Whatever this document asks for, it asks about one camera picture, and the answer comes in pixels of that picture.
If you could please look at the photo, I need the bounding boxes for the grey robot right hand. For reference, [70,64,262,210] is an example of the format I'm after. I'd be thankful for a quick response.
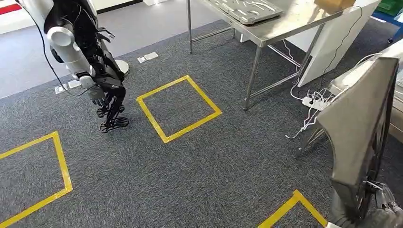
[329,180,403,228]

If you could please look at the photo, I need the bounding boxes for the large grey metal panel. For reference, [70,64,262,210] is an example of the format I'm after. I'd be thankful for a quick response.
[316,56,401,221]

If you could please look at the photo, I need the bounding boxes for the white power strip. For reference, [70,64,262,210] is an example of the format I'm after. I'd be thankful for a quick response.
[301,95,330,112]

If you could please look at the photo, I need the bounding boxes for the steel side table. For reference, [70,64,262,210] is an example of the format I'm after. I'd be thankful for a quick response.
[294,38,403,160]

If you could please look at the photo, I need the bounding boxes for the white cabinet panel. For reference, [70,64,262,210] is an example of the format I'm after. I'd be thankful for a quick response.
[286,0,382,88]

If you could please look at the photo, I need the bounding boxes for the green crate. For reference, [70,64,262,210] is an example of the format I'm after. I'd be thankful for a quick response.
[375,0,403,17]

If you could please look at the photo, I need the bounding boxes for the steel bench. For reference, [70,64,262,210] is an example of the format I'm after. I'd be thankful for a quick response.
[187,0,346,112]

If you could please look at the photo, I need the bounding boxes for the brown cardboard box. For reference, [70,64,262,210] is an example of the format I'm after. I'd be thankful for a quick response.
[314,0,357,14]

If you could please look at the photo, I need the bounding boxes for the yellow floor tape square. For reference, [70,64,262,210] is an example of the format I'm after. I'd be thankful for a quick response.
[136,74,223,144]

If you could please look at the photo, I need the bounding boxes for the long pale metal part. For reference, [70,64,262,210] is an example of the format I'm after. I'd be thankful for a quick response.
[251,1,277,12]

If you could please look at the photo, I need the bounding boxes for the grey parts tray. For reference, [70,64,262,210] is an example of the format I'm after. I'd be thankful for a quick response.
[205,0,284,26]

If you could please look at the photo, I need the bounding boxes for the silver floor socket plate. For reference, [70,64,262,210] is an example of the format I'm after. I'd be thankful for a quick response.
[137,51,159,64]
[54,79,82,95]

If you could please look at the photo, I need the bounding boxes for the white round stand base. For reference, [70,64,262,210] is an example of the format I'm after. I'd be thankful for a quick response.
[114,59,131,77]

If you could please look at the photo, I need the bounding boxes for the black robot torso and legs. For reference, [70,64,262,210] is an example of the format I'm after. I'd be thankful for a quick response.
[44,0,127,109]

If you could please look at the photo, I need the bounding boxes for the white cable bundle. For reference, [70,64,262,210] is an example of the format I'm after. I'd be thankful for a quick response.
[281,39,382,140]

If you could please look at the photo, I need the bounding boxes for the thin black power cable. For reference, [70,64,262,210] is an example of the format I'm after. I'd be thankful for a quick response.
[319,4,364,94]

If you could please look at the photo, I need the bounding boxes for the blue frame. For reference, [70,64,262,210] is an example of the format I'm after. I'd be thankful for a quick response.
[370,11,403,44]

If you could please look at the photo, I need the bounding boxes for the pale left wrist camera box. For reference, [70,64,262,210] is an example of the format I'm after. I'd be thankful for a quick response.
[78,75,96,90]

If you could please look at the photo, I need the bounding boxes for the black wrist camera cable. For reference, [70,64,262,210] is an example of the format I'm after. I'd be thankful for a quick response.
[18,0,96,97]

